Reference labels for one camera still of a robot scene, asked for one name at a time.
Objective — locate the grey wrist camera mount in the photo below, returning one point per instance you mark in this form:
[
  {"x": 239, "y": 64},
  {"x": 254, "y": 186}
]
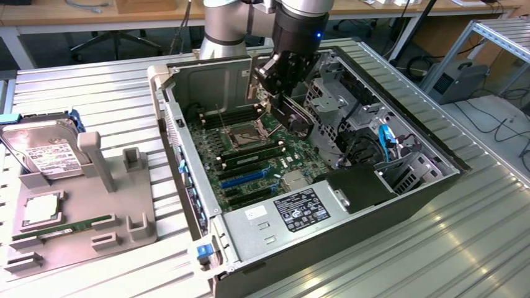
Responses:
[{"x": 267, "y": 4}]

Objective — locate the blue expansion slot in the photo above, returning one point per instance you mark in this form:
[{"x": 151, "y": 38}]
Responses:
[{"x": 244, "y": 181}]

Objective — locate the graphics card with black cooler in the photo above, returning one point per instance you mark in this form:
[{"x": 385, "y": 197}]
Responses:
[{"x": 295, "y": 121}]

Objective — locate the silver CPU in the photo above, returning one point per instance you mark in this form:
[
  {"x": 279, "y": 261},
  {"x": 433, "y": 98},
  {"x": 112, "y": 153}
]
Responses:
[{"x": 41, "y": 209}]

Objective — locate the long black expansion slot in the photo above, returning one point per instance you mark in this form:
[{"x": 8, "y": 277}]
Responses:
[
  {"x": 242, "y": 174},
  {"x": 248, "y": 192},
  {"x": 250, "y": 200}
]

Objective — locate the green RAM stick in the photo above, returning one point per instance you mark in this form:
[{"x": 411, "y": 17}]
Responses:
[{"x": 62, "y": 230}]

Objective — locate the thin metal locking lever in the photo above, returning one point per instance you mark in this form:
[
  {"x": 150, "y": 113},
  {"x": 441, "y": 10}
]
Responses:
[{"x": 222, "y": 118}]

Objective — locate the grey power supply with label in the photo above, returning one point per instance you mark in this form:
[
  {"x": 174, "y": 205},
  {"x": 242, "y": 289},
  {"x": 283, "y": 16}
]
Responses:
[{"x": 256, "y": 236}]

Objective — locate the blue disk carrier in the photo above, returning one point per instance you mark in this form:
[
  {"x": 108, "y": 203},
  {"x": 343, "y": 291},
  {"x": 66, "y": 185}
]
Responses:
[{"x": 76, "y": 121}]

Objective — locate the silver disk bay cage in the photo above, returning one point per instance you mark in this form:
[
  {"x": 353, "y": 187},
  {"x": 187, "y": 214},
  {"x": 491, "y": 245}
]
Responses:
[{"x": 331, "y": 102}]

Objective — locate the CPU socket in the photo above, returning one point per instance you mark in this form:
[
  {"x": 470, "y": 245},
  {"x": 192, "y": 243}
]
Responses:
[{"x": 244, "y": 136}]

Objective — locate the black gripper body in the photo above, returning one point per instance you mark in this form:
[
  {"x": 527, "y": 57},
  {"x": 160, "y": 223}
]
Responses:
[{"x": 298, "y": 31}]

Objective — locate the black plastic shroud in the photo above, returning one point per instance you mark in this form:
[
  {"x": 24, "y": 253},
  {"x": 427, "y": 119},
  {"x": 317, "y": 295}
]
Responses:
[{"x": 361, "y": 189}]

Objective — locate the silver hard disk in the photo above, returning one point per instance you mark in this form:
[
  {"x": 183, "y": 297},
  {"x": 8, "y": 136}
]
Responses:
[{"x": 45, "y": 149}]

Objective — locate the green motherboard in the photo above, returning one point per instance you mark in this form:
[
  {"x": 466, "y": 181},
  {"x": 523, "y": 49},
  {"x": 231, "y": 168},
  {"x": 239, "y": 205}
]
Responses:
[{"x": 290, "y": 149}]

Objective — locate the wooden desk white frame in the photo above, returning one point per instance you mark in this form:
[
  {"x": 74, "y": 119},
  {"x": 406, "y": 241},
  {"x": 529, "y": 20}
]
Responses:
[{"x": 373, "y": 11}]

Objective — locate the black stand pole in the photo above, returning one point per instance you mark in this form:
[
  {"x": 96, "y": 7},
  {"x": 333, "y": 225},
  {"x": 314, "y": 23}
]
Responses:
[{"x": 414, "y": 28}]

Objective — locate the grey parts rack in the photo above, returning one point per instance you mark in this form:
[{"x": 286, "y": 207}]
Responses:
[{"x": 95, "y": 201}]

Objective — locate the silver optical bay bracket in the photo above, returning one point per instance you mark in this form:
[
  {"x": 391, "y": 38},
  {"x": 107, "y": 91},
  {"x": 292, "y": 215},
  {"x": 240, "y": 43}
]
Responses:
[{"x": 333, "y": 66}]

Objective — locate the metal socket cover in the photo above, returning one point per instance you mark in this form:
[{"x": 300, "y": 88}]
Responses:
[{"x": 262, "y": 125}]

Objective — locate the silver chipset heatsink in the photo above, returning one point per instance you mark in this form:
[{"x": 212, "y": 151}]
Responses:
[{"x": 294, "y": 180}]

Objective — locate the silver perforated disk bay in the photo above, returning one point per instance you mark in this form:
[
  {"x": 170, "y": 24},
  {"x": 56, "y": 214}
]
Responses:
[{"x": 407, "y": 180}]

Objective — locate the blue case release latch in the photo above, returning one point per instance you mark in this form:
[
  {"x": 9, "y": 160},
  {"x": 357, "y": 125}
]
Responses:
[{"x": 204, "y": 252}]

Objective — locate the aluminium profile frame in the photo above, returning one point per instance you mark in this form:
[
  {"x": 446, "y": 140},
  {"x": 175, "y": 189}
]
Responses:
[{"x": 497, "y": 34}]

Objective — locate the installed RAM stick white label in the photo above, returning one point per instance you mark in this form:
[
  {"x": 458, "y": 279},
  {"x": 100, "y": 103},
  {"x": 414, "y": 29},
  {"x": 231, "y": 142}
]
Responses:
[{"x": 248, "y": 159}]

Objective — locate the open black PC case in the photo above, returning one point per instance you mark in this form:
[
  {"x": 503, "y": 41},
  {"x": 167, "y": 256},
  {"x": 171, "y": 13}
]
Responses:
[{"x": 373, "y": 223}]

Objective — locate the blue card retention latch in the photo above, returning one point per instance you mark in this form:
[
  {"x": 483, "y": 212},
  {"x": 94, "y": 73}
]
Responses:
[
  {"x": 199, "y": 207},
  {"x": 203, "y": 224},
  {"x": 182, "y": 166},
  {"x": 191, "y": 192}
]

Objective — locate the black RAM slot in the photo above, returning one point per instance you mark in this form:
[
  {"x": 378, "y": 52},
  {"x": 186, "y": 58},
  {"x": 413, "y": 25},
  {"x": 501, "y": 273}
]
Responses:
[
  {"x": 250, "y": 151},
  {"x": 211, "y": 116},
  {"x": 248, "y": 148},
  {"x": 211, "y": 120},
  {"x": 211, "y": 128},
  {"x": 211, "y": 124}
]

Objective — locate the grey floor control box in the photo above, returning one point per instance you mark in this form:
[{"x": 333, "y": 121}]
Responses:
[{"x": 459, "y": 80}]

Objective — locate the small white box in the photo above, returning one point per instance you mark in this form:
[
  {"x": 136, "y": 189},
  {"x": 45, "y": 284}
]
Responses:
[{"x": 397, "y": 2}]

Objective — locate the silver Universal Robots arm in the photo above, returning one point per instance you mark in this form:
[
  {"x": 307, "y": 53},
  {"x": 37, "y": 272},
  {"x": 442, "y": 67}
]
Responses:
[{"x": 223, "y": 25}]

